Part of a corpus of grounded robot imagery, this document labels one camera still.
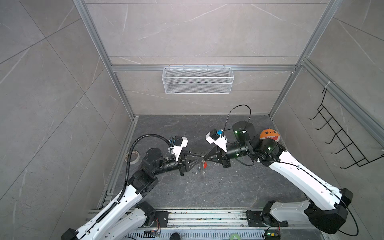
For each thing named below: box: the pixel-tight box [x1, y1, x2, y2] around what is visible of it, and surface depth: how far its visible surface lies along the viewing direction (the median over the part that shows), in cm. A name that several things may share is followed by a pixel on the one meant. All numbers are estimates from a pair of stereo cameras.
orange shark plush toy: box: [259, 128, 281, 142], surface depth 100 cm
